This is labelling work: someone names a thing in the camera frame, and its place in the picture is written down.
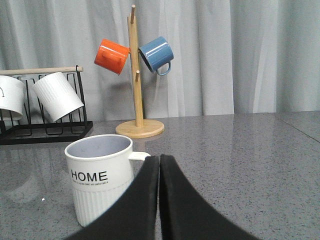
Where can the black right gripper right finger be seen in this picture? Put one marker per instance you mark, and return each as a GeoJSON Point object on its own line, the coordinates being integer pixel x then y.
{"type": "Point", "coordinates": [185, 215]}

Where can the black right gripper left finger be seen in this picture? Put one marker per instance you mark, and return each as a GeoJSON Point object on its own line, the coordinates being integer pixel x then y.
{"type": "Point", "coordinates": [133, 215]}

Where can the white HOME mug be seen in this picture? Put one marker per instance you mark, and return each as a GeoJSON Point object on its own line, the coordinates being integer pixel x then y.
{"type": "Point", "coordinates": [100, 172]}

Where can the wooden mug tree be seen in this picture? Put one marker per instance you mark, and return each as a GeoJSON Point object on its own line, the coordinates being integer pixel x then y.
{"type": "Point", "coordinates": [139, 127]}

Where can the white ribbed mug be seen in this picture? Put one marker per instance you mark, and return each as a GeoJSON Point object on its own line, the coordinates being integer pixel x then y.
{"type": "Point", "coordinates": [57, 95]}

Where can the orange mug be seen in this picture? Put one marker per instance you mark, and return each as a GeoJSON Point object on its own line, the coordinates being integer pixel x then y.
{"type": "Point", "coordinates": [112, 56]}

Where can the blue mug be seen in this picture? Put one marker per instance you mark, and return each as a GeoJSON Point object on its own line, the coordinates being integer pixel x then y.
{"type": "Point", "coordinates": [156, 54]}

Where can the white smiley face mug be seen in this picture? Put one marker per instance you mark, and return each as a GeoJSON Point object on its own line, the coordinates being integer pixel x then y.
{"type": "Point", "coordinates": [12, 96]}

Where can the black wire mug rack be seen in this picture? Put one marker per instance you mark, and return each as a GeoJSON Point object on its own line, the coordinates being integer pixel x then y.
{"type": "Point", "coordinates": [36, 125]}

